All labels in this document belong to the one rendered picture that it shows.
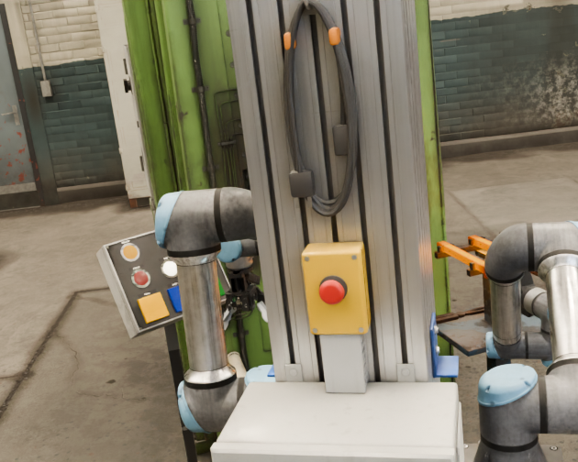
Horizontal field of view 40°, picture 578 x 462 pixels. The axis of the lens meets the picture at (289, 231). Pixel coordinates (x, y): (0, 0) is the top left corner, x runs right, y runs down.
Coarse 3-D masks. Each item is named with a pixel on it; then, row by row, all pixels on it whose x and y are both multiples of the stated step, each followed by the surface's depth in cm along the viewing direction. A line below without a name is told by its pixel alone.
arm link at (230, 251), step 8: (240, 240) 202; (248, 240) 202; (224, 248) 201; (232, 248) 201; (240, 248) 201; (248, 248) 202; (224, 256) 201; (232, 256) 201; (240, 256) 204; (248, 256) 204
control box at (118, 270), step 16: (128, 240) 235; (144, 240) 237; (96, 256) 236; (112, 256) 231; (144, 256) 236; (160, 256) 238; (112, 272) 230; (128, 272) 231; (160, 272) 236; (176, 272) 239; (224, 272) 247; (112, 288) 233; (128, 288) 230; (144, 288) 232; (160, 288) 234; (224, 288) 245; (128, 304) 228; (128, 320) 230; (144, 320) 228; (160, 320) 231; (176, 320) 237
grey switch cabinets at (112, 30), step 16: (96, 0) 742; (112, 0) 742; (96, 16) 749; (112, 16) 747; (112, 32) 751; (112, 48) 755; (112, 64) 759; (112, 80) 763; (128, 80) 763; (112, 96) 768; (128, 96) 768; (128, 112) 772; (128, 128) 776; (128, 144) 781; (128, 160) 785; (128, 176) 790; (144, 176) 790; (128, 192) 795; (144, 192) 795
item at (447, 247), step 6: (444, 246) 264; (450, 246) 263; (450, 252) 260; (456, 252) 256; (462, 252) 255; (462, 258) 252; (468, 258) 249; (474, 258) 248; (468, 264) 250; (480, 264) 243; (480, 270) 243
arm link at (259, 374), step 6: (264, 366) 176; (270, 366) 176; (252, 372) 173; (258, 372) 173; (264, 372) 173; (240, 378) 174; (246, 378) 171; (252, 378) 170; (258, 378) 170; (264, 378) 170; (270, 378) 170; (240, 384) 171; (246, 384) 170; (240, 390) 170; (240, 396) 169
